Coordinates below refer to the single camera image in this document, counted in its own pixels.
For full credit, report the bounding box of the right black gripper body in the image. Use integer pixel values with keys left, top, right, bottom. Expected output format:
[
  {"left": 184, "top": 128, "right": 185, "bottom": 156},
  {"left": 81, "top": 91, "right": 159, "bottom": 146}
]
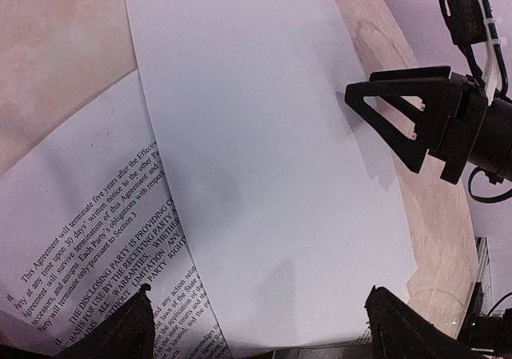
[{"left": 437, "top": 73, "right": 511, "bottom": 183}]

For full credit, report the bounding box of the printed text sheet centre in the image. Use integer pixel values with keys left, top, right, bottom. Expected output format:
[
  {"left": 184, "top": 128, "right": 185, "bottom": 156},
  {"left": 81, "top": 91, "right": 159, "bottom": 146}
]
[{"left": 1, "top": 73, "right": 231, "bottom": 358}]

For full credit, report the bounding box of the aluminium front rail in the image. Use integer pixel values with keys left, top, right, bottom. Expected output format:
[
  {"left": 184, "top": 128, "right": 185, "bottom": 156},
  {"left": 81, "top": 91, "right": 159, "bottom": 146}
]
[{"left": 476, "top": 237, "right": 493, "bottom": 314}]

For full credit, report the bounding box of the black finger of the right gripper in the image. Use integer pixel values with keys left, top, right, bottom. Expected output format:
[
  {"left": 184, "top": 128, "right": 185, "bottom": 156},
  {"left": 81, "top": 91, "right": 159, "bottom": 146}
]
[{"left": 345, "top": 66, "right": 466, "bottom": 174}]

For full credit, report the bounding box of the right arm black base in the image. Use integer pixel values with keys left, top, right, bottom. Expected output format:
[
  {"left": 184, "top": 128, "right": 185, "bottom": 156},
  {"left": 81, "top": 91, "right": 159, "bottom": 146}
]
[{"left": 458, "top": 290, "right": 512, "bottom": 359}]

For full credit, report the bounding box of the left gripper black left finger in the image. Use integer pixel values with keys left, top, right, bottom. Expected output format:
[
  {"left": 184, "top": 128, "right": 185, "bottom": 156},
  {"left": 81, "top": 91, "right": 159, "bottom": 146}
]
[{"left": 55, "top": 284, "right": 155, "bottom": 359}]

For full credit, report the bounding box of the white sheet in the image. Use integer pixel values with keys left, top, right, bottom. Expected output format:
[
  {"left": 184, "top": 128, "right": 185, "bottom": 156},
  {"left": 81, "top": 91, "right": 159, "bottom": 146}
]
[{"left": 126, "top": 0, "right": 416, "bottom": 357}]

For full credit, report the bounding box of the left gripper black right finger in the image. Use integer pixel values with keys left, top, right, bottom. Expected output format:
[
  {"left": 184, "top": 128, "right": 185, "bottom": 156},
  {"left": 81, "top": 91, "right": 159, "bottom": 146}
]
[{"left": 365, "top": 287, "right": 476, "bottom": 359}]

